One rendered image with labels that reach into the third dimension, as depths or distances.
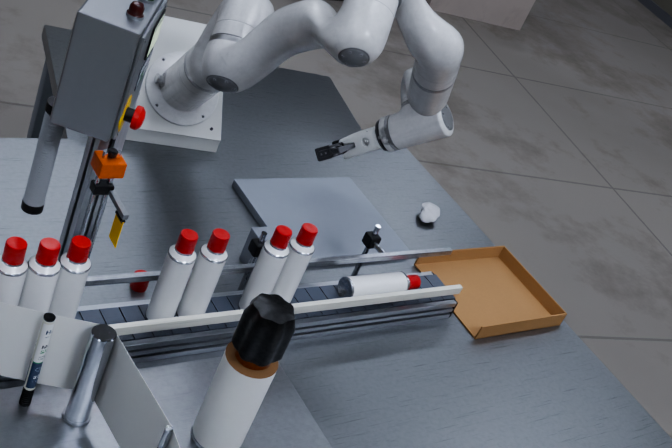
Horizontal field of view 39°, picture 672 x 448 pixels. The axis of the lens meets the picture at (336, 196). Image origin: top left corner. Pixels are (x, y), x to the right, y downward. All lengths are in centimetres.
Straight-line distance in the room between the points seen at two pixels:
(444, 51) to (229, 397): 75
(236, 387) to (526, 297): 112
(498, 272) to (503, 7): 471
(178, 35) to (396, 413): 111
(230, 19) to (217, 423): 89
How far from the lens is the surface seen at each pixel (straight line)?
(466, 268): 243
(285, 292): 188
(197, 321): 179
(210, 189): 229
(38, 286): 160
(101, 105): 144
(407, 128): 214
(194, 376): 173
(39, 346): 150
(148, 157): 232
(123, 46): 139
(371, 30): 173
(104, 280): 173
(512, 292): 244
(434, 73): 185
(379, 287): 205
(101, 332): 147
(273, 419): 171
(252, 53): 196
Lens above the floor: 206
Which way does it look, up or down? 30 degrees down
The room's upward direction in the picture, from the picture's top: 25 degrees clockwise
